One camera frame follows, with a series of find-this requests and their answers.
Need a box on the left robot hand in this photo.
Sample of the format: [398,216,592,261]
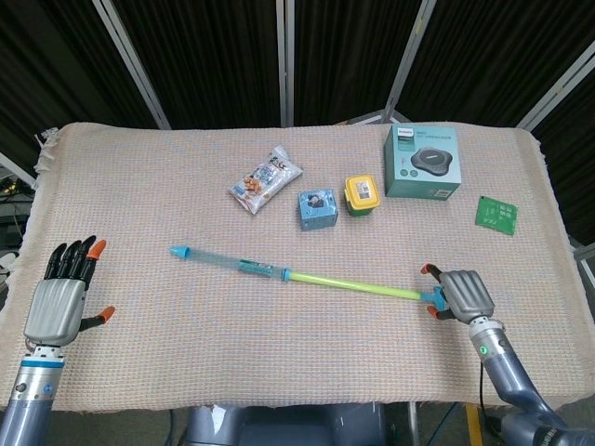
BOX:
[23,236,116,348]

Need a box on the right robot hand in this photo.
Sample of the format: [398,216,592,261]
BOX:
[419,263,496,323]

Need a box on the blue green long tube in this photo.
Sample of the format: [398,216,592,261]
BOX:
[168,245,292,283]

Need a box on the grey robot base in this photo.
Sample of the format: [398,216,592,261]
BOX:
[185,402,387,446]

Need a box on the green packet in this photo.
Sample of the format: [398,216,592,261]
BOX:
[474,195,519,237]

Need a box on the teal speaker product box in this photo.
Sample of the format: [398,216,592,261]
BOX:
[383,124,463,203]

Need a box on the green container with yellow lid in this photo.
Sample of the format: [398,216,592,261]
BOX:
[343,174,380,217]

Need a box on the small blue cube box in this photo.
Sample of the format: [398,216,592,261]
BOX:
[297,187,339,232]

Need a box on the beige woven tablecloth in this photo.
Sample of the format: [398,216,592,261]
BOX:
[0,121,595,413]

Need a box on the white snack bag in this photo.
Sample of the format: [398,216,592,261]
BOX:
[227,145,305,216]

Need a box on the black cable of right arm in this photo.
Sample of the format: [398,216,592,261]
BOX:
[477,360,501,436]

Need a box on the black folding screen with metal frame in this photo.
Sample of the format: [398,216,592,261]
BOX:
[0,0,595,247]

